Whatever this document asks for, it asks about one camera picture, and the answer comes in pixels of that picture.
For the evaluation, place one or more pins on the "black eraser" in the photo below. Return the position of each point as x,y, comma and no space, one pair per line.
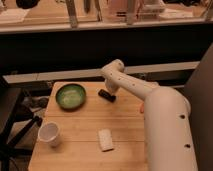
107,95

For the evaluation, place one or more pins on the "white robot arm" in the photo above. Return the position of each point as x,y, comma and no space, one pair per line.
166,120

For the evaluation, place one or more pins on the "green bowl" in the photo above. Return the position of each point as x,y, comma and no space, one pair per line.
70,96

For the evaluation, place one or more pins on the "black office chair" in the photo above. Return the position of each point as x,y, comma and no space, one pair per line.
12,111

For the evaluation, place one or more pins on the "white paper cup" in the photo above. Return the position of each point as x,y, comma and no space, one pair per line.
49,133

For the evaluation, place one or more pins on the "small orange carrot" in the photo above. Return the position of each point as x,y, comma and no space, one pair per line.
142,108

